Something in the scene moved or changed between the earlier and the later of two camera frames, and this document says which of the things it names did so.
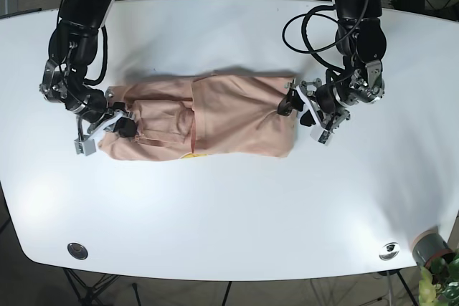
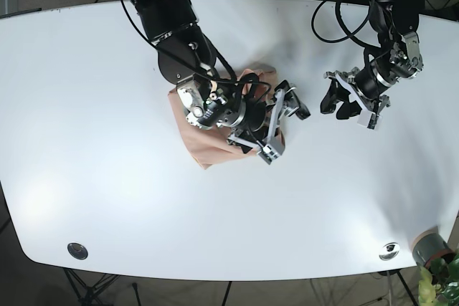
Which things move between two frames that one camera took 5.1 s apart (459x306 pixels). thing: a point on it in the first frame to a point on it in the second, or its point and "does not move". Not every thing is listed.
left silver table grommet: x=77 y=251 does not move
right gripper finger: x=125 y=126 to x=285 y=104
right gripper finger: x=86 y=145 to x=270 y=147
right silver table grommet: x=389 y=251 does not move
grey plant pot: x=429 y=245 does not move
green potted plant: x=439 y=286 does not move
